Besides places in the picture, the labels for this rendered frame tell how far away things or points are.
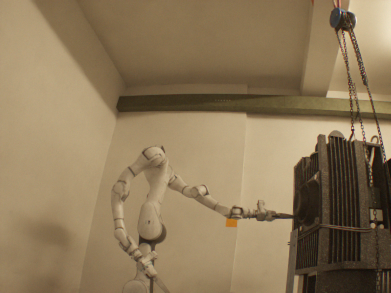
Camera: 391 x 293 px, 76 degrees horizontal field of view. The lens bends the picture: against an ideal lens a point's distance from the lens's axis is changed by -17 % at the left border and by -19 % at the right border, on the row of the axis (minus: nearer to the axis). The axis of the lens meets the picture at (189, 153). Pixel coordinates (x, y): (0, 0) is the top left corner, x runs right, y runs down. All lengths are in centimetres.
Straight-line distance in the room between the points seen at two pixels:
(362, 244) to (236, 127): 192
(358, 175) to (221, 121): 180
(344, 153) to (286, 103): 148
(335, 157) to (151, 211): 113
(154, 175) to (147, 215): 29
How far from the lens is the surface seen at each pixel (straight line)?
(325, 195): 155
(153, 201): 193
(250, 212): 187
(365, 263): 132
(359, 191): 166
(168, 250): 274
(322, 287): 143
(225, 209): 188
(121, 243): 173
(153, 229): 184
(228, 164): 286
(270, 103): 307
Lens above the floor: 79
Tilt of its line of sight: 24 degrees up
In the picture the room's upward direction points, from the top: 9 degrees clockwise
